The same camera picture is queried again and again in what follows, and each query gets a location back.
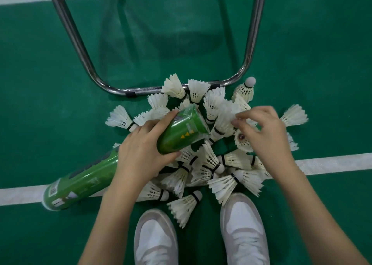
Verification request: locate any single feather shuttlecock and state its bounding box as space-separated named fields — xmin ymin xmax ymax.
xmin=210 ymin=101 xmax=248 ymax=142

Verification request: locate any pile of white shuttlecocks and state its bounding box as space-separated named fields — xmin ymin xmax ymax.
xmin=104 ymin=73 xmax=309 ymax=230

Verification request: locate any person's shoe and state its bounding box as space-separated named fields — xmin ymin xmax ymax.
xmin=133 ymin=209 xmax=179 ymax=265
xmin=219 ymin=192 xmax=271 ymax=265

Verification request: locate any black chair with chrome frame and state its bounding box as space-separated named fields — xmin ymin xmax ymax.
xmin=43 ymin=0 xmax=269 ymax=97

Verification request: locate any person's left shoe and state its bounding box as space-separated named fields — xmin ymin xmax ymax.
xmin=133 ymin=209 xmax=179 ymax=265

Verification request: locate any person's right forearm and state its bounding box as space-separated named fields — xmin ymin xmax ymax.
xmin=273 ymin=158 xmax=370 ymax=265

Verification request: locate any person's right hand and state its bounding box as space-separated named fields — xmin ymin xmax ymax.
xmin=231 ymin=106 xmax=296 ymax=182

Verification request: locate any person's left hand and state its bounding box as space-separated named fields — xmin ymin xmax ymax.
xmin=109 ymin=109 xmax=182 ymax=197

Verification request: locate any person's left forearm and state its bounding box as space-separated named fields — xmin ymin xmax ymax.
xmin=78 ymin=185 xmax=140 ymax=265

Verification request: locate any person's right shoe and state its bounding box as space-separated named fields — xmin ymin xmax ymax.
xmin=219 ymin=192 xmax=271 ymax=265

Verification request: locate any bright green glossy shuttlecock tube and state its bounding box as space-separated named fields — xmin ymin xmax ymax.
xmin=42 ymin=103 xmax=210 ymax=211

